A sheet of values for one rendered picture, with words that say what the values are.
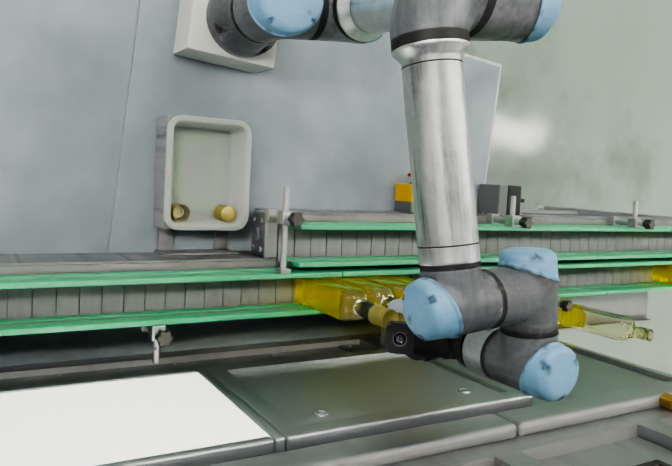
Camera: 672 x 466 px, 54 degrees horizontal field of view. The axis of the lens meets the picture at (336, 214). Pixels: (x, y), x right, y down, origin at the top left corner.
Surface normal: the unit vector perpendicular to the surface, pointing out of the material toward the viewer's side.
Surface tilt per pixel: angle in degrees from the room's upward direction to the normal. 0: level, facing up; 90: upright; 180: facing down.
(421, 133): 73
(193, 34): 1
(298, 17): 8
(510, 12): 33
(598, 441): 0
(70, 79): 0
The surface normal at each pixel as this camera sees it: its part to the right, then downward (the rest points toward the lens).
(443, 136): 0.02, 0.00
